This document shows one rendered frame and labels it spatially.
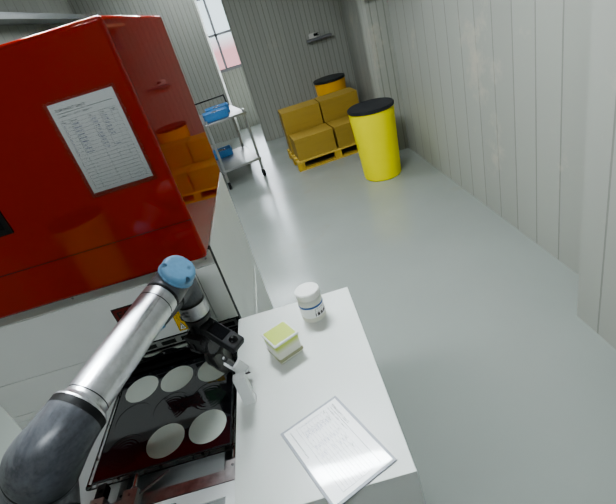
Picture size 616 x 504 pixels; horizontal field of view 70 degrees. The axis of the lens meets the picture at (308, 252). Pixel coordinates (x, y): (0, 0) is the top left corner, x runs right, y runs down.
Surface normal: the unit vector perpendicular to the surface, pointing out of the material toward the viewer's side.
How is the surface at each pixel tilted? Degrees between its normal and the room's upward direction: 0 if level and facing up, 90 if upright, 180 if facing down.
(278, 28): 90
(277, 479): 0
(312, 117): 90
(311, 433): 0
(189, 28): 90
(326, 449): 0
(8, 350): 90
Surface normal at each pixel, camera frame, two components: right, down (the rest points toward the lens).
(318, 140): 0.22, 0.43
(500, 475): -0.26, -0.84
